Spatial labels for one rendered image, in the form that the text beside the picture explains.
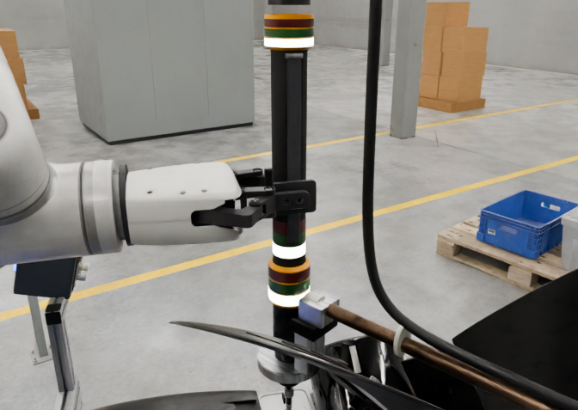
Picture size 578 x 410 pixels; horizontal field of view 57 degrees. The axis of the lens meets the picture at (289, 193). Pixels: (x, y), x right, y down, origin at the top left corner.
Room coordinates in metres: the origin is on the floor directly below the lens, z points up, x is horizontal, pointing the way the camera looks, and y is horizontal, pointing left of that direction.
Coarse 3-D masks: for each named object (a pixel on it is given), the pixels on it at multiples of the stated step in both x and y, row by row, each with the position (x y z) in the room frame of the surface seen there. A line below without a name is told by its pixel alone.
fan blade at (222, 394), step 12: (156, 396) 0.54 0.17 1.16; (168, 396) 0.54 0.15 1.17; (180, 396) 0.53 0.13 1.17; (192, 396) 0.53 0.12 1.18; (204, 396) 0.52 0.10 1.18; (216, 396) 0.52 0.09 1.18; (228, 396) 0.52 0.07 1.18; (240, 396) 0.52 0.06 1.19; (252, 396) 0.51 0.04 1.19; (96, 408) 0.54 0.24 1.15; (108, 408) 0.53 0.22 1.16; (120, 408) 0.52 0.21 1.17; (132, 408) 0.51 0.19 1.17; (144, 408) 0.51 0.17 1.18; (156, 408) 0.50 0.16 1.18; (168, 408) 0.50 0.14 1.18; (180, 408) 0.50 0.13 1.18; (192, 408) 0.50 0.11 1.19; (204, 408) 0.49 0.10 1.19; (216, 408) 0.49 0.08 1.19; (228, 408) 0.49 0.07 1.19; (240, 408) 0.49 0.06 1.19; (252, 408) 0.49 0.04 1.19
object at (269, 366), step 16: (304, 304) 0.45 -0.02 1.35; (320, 304) 0.45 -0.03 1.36; (336, 304) 0.46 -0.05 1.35; (304, 320) 0.45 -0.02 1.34; (320, 320) 0.44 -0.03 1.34; (304, 336) 0.45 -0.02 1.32; (320, 336) 0.45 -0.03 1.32; (272, 352) 0.49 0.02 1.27; (320, 352) 0.47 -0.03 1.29; (272, 368) 0.46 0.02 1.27; (288, 368) 0.46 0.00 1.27; (304, 368) 0.45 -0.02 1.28
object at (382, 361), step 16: (368, 336) 0.52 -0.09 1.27; (336, 352) 0.51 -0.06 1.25; (368, 352) 0.51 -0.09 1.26; (384, 352) 0.51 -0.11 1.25; (320, 368) 0.51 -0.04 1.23; (352, 368) 0.49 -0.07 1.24; (368, 368) 0.49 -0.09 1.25; (384, 368) 0.50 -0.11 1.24; (400, 368) 0.51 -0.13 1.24; (320, 384) 0.50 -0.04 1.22; (336, 384) 0.49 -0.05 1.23; (400, 384) 0.49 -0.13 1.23; (320, 400) 0.49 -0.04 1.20; (336, 400) 0.48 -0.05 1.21
